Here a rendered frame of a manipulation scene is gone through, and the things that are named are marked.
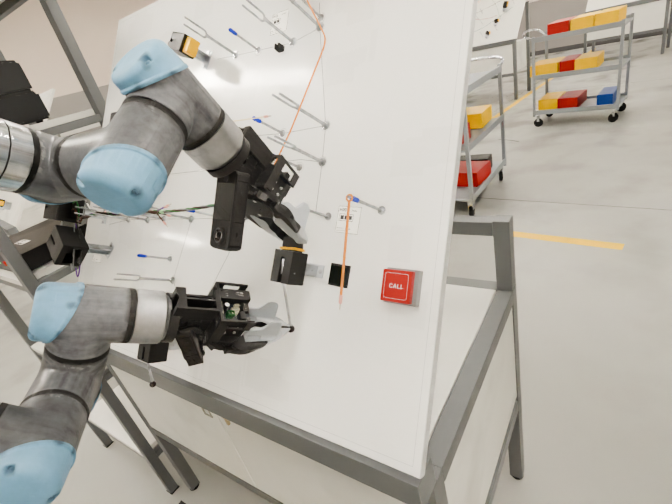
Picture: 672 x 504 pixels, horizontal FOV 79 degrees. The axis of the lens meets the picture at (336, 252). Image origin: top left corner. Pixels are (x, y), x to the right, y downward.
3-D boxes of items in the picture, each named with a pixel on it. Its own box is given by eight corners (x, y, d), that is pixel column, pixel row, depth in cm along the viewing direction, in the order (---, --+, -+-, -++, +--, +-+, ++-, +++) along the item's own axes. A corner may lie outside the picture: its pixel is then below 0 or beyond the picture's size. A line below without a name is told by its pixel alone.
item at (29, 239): (23, 277, 125) (10, 259, 122) (-14, 266, 145) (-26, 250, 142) (118, 228, 148) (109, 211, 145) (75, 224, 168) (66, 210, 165)
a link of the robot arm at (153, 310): (124, 353, 56) (125, 304, 60) (159, 353, 58) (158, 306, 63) (137, 324, 51) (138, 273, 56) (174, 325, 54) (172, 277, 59)
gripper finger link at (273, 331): (305, 329, 67) (254, 326, 61) (289, 347, 70) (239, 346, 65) (301, 313, 69) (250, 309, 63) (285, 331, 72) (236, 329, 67)
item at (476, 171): (475, 219, 317) (461, 73, 269) (416, 216, 348) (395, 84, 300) (511, 173, 381) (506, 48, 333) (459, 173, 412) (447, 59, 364)
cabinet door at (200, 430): (255, 488, 117) (203, 391, 99) (150, 427, 148) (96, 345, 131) (260, 482, 118) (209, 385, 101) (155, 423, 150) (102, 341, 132)
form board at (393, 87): (76, 331, 129) (70, 331, 128) (124, 23, 134) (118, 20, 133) (425, 475, 62) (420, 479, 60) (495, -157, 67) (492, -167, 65)
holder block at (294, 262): (285, 281, 73) (269, 280, 69) (290, 251, 73) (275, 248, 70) (303, 285, 70) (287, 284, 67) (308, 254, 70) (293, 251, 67)
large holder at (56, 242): (101, 215, 125) (47, 205, 113) (119, 251, 116) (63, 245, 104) (92, 232, 127) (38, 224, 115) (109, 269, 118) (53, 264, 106)
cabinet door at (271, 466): (437, 598, 85) (408, 484, 67) (254, 490, 116) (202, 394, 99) (442, 584, 87) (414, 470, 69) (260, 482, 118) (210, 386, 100)
